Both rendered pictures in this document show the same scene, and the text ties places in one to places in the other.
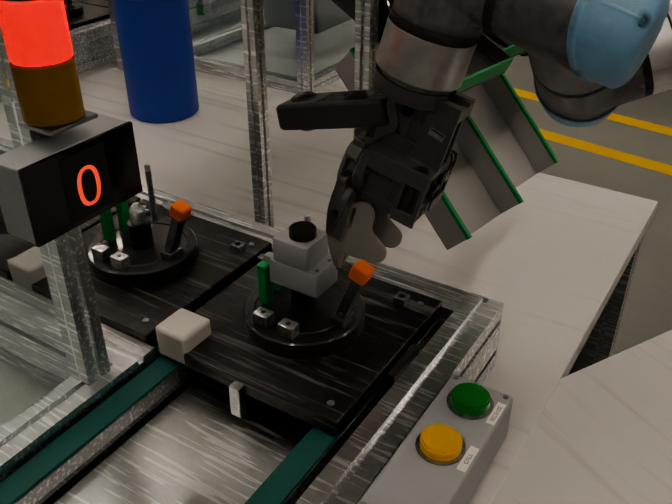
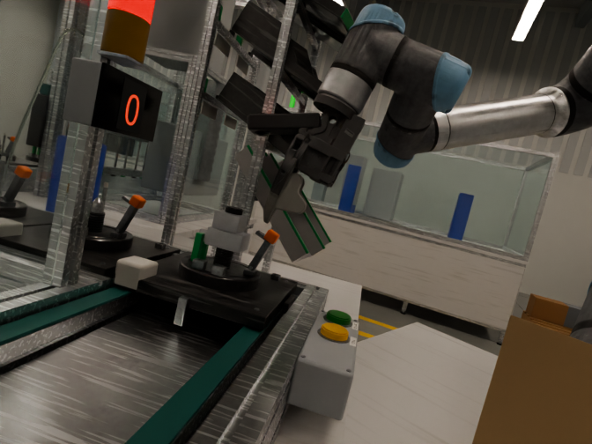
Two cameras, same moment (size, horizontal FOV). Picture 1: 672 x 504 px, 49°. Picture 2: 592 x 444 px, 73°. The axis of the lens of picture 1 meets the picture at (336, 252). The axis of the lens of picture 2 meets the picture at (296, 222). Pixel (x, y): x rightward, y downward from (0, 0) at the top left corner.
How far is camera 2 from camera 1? 39 cm
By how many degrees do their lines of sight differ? 34
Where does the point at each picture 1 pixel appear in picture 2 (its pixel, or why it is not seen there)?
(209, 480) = (165, 358)
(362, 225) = (293, 188)
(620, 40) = (461, 77)
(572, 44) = (437, 77)
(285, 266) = (219, 231)
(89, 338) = (72, 247)
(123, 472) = (87, 351)
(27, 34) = not seen: outside the picture
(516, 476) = (356, 382)
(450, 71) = (363, 97)
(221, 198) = not seen: hidden behind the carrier
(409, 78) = (344, 94)
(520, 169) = not seen: hidden behind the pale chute
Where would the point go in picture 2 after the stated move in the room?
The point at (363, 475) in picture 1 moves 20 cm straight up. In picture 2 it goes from (294, 344) to (331, 191)
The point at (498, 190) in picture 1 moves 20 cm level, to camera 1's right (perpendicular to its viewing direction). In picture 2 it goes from (311, 241) to (378, 254)
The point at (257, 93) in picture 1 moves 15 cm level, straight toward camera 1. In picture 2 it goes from (184, 162) to (200, 166)
